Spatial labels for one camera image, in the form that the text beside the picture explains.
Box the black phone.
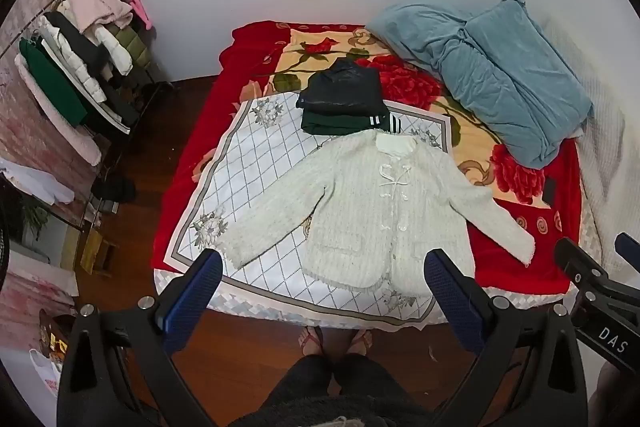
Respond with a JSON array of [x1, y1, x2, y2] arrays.
[[542, 177, 560, 208]]

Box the folded black garment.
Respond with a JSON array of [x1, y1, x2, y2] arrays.
[[296, 59, 390, 118]]

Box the red floral blanket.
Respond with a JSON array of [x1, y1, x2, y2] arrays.
[[151, 21, 583, 298]]

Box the person's legs in dark pants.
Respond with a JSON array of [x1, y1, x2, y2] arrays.
[[260, 353, 417, 410]]

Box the black clothes rack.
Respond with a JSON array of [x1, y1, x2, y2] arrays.
[[0, 0, 176, 228]]

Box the wooden stool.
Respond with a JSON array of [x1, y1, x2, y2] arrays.
[[80, 227, 119, 278]]

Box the blue plush blanket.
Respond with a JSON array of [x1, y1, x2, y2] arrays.
[[366, 0, 595, 169]]

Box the white tweed jacket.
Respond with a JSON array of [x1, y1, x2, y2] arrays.
[[215, 128, 535, 290]]

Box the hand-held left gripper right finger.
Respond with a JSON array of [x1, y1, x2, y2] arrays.
[[423, 248, 588, 427]]

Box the person's foot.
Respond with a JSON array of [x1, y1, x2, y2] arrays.
[[345, 329, 374, 358], [298, 326, 326, 359]]

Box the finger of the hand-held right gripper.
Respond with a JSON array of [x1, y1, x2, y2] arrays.
[[614, 232, 640, 265], [553, 237, 613, 295]]

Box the hanging green garment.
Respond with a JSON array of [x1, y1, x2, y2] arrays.
[[19, 38, 87, 128]]

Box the person's dark fuzzy top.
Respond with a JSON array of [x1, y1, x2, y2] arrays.
[[227, 396, 427, 427]]

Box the olive puffer vest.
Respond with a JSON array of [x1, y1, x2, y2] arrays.
[[114, 24, 152, 70]]

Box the white checked floral cloth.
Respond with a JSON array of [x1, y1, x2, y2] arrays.
[[167, 92, 451, 329]]

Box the white plastic bag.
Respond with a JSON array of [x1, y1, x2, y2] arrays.
[[28, 347, 62, 400]]

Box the person's left foot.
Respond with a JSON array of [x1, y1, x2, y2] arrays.
[[298, 326, 326, 359]]

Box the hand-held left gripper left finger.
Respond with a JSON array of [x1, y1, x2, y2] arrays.
[[56, 248, 224, 427]]

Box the person's right forearm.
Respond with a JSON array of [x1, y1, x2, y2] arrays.
[[587, 359, 640, 427]]

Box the folded green striped garment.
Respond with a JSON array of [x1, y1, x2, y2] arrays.
[[300, 106, 404, 136]]

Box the white quilted bed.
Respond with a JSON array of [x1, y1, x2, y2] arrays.
[[151, 14, 636, 327]]

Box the person's right foot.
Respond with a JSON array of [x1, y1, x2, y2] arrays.
[[345, 329, 374, 358]]

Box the white puffer jacket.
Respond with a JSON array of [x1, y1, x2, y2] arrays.
[[37, 14, 108, 104]]

